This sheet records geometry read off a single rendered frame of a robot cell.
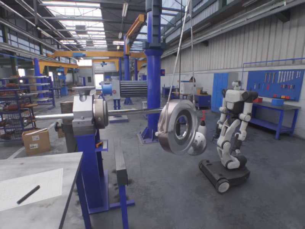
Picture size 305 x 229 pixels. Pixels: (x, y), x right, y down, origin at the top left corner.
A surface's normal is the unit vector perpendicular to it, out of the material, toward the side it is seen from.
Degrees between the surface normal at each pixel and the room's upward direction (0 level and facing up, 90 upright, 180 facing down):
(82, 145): 90
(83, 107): 45
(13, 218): 0
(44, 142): 90
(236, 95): 85
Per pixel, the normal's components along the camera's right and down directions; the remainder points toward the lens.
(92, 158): 0.29, 0.22
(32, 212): 0.00, -0.97
